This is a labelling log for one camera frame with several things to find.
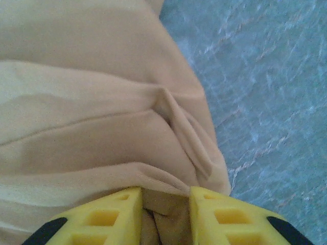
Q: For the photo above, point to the tan brown t-shirt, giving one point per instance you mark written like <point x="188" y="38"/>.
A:
<point x="89" y="102"/>

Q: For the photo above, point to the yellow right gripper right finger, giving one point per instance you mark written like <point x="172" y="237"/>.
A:
<point x="230" y="224"/>

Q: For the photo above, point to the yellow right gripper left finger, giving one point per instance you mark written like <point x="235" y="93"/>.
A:
<point x="102" y="224"/>

